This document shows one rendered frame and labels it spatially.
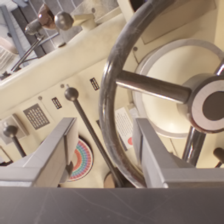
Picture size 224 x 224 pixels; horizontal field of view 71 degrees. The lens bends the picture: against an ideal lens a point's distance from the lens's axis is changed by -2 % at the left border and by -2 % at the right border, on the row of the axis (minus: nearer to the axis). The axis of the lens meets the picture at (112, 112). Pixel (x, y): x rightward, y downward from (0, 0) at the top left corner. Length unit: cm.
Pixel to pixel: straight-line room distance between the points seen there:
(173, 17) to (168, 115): 25
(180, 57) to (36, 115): 41
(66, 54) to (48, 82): 9
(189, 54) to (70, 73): 30
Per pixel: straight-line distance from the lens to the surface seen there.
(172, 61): 36
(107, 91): 22
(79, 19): 47
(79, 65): 46
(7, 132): 51
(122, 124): 49
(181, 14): 50
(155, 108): 37
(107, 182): 58
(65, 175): 48
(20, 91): 53
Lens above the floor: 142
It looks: 7 degrees up
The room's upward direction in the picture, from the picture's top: 115 degrees counter-clockwise
